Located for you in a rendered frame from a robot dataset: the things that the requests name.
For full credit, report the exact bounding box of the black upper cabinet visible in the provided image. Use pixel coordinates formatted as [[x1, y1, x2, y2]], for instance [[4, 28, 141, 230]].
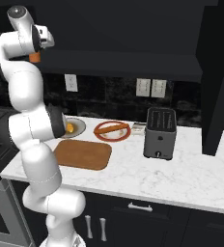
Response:
[[0, 0, 220, 83]]

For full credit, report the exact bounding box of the orange cylindrical object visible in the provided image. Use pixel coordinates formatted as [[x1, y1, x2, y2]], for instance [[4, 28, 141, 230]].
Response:
[[29, 51, 42, 64]]

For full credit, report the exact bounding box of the brown baguette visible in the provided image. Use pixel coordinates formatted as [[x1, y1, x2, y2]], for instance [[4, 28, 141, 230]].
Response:
[[94, 123, 130, 135]]

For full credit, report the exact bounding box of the red round plate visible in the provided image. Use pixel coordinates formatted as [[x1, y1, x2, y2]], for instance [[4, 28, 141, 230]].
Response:
[[93, 120, 132, 143]]

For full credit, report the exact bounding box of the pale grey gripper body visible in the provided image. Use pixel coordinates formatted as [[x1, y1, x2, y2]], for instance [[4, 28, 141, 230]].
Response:
[[40, 30, 56, 49]]

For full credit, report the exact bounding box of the white wall outlet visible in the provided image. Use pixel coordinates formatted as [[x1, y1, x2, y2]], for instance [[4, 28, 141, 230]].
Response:
[[64, 73, 79, 93], [150, 78, 168, 99], [135, 77, 152, 97]]

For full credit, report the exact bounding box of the brown wooden cutting board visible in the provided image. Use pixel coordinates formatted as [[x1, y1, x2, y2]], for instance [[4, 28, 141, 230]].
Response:
[[53, 138, 113, 171]]

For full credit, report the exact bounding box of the grey toaster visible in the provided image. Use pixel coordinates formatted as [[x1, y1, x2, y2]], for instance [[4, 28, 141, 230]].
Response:
[[143, 106, 178, 161]]

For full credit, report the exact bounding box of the black tall cabinet panel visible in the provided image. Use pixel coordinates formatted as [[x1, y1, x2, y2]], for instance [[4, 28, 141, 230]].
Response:
[[195, 0, 224, 157]]

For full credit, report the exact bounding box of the silver cabinet door handle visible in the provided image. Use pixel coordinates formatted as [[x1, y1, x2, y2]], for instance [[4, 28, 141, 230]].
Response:
[[84, 214, 95, 240], [98, 217, 108, 242]]

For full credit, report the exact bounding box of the grey round plate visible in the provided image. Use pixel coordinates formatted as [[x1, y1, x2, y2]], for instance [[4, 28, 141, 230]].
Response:
[[61, 117, 87, 140]]

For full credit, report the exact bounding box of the silver drawer handle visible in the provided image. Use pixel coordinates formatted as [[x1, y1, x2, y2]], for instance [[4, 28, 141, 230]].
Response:
[[126, 202, 154, 213]]

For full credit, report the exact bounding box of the black cabinet door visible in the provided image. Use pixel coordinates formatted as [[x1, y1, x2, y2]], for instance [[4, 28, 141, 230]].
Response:
[[11, 180, 98, 247], [96, 192, 114, 247]]

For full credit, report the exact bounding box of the black drawer front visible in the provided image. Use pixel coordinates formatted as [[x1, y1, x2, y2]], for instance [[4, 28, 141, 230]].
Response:
[[110, 196, 190, 226], [188, 207, 224, 233]]

